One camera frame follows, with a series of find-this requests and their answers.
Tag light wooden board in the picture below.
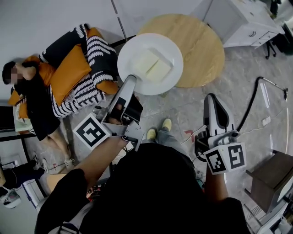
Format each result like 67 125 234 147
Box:
47 173 68 195

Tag black office chair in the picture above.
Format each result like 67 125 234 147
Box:
265 32 293 60

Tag orange pillow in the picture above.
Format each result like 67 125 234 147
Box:
49 44 92 107

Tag orange sofa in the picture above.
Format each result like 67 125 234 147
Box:
8 27 119 119

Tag white cabinet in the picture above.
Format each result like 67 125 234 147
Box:
190 0 284 48

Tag white round plate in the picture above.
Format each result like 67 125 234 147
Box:
117 33 184 96

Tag person's right forearm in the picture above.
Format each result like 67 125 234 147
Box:
205 172 229 203

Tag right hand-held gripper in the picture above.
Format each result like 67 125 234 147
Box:
203 93 247 176

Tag grey shoulder strap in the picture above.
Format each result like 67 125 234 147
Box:
54 201 94 234

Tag black figurine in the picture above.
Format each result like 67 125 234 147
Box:
270 0 282 19

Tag yellow shoe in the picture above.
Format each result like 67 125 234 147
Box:
146 128 157 141
161 118 172 131

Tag red black equipment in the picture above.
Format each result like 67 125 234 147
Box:
88 182 108 202

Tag round wooden table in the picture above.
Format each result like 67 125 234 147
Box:
137 13 226 89

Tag white printed cloth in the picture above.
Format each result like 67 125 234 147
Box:
12 106 33 132

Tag person's black shirt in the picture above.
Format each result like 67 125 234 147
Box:
34 143 249 234

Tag person's left forearm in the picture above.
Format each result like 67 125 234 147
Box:
73 134 128 190

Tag person's grey trousers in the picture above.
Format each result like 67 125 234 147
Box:
155 129 195 170

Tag black patterned cushion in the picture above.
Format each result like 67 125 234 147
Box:
38 23 91 69

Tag black metal shelf frame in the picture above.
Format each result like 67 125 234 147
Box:
0 106 49 197

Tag person's left hand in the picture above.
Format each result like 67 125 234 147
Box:
109 104 124 124

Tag black and white patterned sleeve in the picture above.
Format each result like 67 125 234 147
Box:
49 34 119 118

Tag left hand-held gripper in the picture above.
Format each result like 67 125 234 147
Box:
72 74 145 152

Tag white round device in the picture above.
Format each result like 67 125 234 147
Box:
0 187 22 209

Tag black vacuum hose with wand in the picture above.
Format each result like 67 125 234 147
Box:
237 76 289 132

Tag dark brown side table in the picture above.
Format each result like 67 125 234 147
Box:
244 150 293 213

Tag metal mop pole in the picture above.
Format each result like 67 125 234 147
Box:
111 0 129 43

